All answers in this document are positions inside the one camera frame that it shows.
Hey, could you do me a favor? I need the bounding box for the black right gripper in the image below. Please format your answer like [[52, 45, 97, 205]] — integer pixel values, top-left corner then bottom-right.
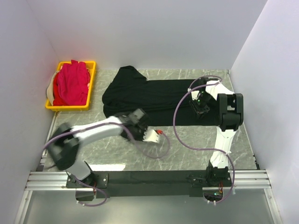
[[190, 92, 212, 121]]

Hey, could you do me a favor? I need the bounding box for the black t shirt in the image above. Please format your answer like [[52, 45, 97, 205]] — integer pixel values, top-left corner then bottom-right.
[[102, 66, 217, 126]]

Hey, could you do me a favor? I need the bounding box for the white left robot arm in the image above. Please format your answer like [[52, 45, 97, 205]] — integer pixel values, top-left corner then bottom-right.
[[45, 109, 149, 188]]

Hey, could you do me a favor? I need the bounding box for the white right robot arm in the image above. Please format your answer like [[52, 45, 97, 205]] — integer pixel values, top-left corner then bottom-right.
[[187, 77, 243, 186]]

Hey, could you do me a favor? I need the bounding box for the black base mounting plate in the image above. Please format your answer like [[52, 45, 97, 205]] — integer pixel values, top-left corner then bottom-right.
[[65, 170, 233, 202]]

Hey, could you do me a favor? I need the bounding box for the yellow plastic bin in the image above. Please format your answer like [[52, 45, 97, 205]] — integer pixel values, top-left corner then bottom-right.
[[45, 60, 97, 112]]

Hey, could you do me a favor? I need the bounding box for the magenta t shirt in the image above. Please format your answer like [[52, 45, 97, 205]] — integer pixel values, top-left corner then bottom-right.
[[57, 60, 91, 106]]

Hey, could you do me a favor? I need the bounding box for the beige t shirt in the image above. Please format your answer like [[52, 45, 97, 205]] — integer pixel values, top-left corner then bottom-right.
[[46, 71, 59, 105]]

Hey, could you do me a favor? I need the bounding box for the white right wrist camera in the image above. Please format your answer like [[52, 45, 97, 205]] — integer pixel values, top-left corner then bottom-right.
[[187, 88, 199, 101]]

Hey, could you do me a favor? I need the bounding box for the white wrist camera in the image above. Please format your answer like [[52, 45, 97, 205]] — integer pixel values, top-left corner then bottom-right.
[[142, 129, 160, 144], [187, 88, 199, 101]]

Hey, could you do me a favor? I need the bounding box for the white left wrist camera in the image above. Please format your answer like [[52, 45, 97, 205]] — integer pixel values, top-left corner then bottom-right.
[[142, 129, 160, 144]]

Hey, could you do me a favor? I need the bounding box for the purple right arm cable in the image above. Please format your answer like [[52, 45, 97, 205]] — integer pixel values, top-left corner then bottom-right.
[[173, 75, 236, 204]]

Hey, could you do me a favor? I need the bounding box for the aluminium extrusion rail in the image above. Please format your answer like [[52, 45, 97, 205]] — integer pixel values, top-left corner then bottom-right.
[[25, 170, 272, 191]]

